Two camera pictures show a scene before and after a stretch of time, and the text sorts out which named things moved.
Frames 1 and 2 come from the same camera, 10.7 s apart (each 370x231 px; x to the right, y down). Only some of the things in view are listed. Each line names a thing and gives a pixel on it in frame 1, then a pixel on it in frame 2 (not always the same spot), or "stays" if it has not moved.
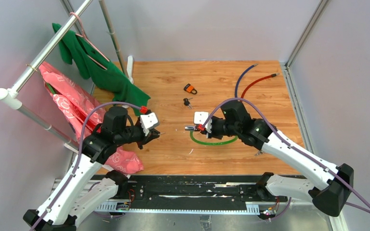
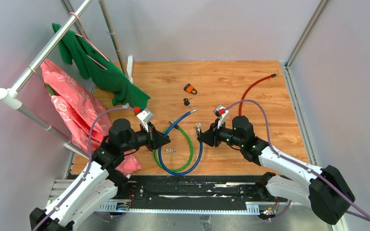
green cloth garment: (101, 72) stays
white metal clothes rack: (9, 96) stays
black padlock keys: (186, 102) stays
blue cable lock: (236, 91) → (199, 133)
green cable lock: (191, 128) → (177, 127)
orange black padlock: (189, 88) stays
